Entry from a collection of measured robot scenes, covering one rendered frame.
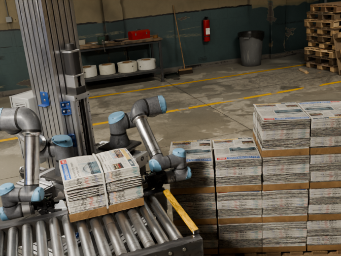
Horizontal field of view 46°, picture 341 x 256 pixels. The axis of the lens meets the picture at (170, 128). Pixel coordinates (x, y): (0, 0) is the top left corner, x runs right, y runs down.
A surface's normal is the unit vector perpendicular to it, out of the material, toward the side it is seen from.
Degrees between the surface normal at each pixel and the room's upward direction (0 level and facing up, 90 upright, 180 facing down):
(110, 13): 90
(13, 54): 90
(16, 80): 90
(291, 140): 90
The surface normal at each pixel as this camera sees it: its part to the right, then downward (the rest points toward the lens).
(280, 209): -0.07, 0.33
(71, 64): 0.18, 0.31
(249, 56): -0.42, 0.33
